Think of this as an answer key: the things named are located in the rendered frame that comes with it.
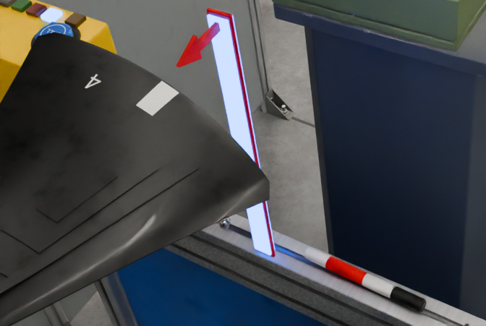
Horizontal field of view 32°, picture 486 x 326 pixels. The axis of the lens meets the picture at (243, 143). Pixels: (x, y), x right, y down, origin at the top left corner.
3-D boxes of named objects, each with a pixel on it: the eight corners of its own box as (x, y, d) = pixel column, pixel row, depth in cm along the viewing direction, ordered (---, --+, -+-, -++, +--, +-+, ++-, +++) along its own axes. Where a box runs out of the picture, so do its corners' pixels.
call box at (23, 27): (-22, 105, 103) (-55, 36, 95) (35, 56, 108) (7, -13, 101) (75, 146, 95) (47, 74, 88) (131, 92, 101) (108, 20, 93)
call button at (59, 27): (31, 50, 93) (27, 37, 91) (56, 29, 95) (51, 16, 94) (58, 59, 91) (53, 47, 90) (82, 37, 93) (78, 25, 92)
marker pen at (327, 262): (302, 252, 92) (420, 307, 85) (310, 243, 93) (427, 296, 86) (304, 261, 93) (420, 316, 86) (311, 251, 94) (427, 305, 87)
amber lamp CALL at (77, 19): (64, 24, 94) (63, 20, 94) (75, 16, 95) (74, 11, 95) (77, 29, 93) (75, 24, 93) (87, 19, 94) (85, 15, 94)
